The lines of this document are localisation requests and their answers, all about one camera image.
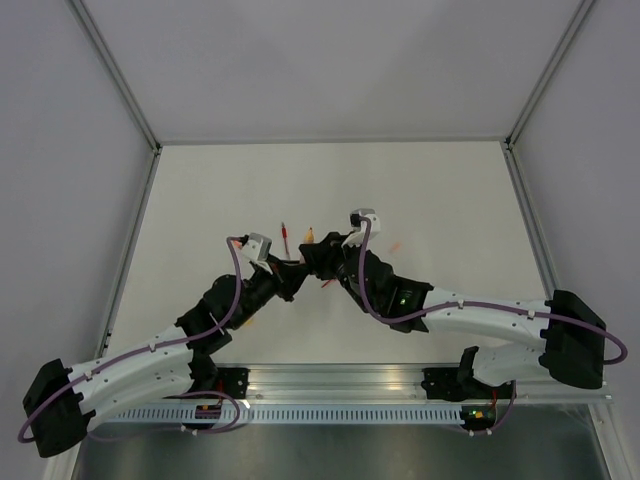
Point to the white slotted cable duct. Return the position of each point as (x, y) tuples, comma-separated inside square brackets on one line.
[(167, 413)]

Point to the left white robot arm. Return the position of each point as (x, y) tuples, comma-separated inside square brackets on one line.
[(65, 403)]

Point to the right aluminium frame post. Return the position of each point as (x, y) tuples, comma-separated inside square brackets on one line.
[(560, 52)]

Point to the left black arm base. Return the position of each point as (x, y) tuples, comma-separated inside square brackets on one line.
[(220, 382)]

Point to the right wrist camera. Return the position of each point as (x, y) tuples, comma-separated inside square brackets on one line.
[(365, 224)]

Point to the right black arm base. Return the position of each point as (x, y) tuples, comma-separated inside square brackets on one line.
[(457, 384)]

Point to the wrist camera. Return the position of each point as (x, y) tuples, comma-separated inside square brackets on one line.
[(256, 247), (365, 224)]

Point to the left aluminium frame post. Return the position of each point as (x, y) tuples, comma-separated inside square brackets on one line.
[(101, 49)]

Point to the orange highlighter pen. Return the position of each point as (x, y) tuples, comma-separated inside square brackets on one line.
[(309, 236)]

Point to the aluminium mounting rail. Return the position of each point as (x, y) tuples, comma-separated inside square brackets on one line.
[(317, 383)]

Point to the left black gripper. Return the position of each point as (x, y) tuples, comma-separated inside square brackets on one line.
[(288, 276)]

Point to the red thin pen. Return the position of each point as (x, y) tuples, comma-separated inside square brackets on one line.
[(284, 234)]

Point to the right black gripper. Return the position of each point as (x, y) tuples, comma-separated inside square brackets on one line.
[(325, 253)]

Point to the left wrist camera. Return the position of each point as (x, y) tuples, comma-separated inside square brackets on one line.
[(256, 247)]

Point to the aluminium frame post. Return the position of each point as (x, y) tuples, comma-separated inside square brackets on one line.
[(101, 49), (560, 52)]

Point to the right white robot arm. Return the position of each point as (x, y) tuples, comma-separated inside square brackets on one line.
[(560, 338)]

